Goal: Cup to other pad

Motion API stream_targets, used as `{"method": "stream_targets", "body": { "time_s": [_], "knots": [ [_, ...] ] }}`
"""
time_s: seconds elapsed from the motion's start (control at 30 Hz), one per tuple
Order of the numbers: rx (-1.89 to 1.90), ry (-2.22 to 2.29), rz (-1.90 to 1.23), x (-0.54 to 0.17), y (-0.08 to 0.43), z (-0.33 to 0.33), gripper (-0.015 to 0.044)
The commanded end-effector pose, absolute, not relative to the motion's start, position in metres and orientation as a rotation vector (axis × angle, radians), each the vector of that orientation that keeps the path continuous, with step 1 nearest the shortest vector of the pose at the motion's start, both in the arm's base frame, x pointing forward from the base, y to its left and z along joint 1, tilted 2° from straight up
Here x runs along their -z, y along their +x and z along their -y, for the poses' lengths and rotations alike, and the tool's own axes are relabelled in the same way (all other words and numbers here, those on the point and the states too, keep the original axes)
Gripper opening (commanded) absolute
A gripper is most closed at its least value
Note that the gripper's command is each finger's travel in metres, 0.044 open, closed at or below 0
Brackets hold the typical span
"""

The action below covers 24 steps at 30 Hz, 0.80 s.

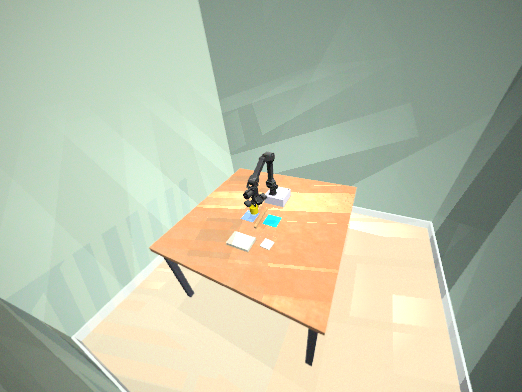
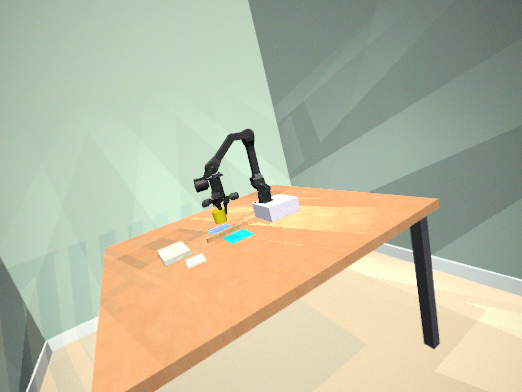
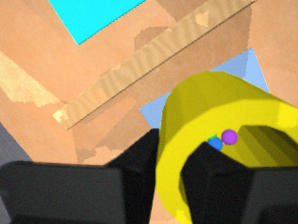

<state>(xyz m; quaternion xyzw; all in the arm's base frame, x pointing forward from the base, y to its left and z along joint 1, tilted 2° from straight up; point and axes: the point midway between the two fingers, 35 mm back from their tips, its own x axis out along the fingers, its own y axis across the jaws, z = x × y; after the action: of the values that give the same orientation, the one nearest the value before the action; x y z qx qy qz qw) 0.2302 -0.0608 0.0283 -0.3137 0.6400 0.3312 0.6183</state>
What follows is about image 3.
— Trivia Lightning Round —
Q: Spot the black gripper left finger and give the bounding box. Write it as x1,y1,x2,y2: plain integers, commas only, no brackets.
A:
0,128,159,224

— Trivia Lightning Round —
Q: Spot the yellow cup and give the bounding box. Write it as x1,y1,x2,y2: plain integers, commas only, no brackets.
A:
156,71,298,224

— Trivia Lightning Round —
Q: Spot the purple marble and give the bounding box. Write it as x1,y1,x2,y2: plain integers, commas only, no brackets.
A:
221,129,238,145

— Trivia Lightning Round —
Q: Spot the blue marble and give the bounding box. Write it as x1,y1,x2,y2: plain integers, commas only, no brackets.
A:
207,137,223,150

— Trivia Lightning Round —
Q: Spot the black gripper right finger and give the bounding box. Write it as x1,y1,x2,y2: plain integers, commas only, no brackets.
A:
181,141,298,224

